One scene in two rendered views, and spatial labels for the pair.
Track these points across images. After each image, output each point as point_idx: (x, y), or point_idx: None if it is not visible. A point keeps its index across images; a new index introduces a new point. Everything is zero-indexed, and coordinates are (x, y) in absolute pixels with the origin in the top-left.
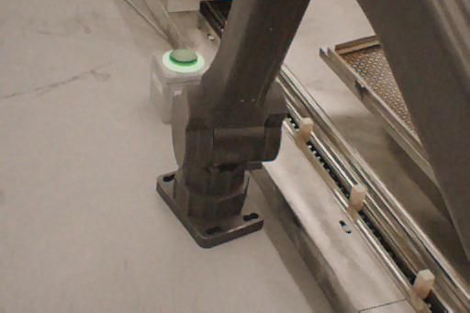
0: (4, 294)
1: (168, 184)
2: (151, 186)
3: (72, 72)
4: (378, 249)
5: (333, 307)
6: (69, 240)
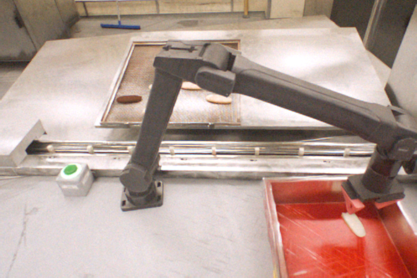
0: None
1: (126, 205)
2: (120, 212)
3: (18, 223)
4: (194, 155)
5: (205, 179)
6: (132, 251)
